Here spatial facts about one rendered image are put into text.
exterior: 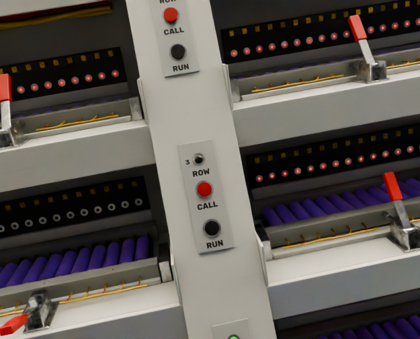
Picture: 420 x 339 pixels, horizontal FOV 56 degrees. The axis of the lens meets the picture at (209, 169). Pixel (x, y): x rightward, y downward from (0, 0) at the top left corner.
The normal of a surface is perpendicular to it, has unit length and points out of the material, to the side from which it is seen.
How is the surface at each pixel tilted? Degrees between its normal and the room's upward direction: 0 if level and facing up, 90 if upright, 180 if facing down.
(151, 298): 20
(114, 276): 111
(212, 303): 90
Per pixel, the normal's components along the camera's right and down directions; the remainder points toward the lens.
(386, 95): 0.12, 0.28
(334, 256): -0.16, -0.94
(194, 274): 0.05, -0.07
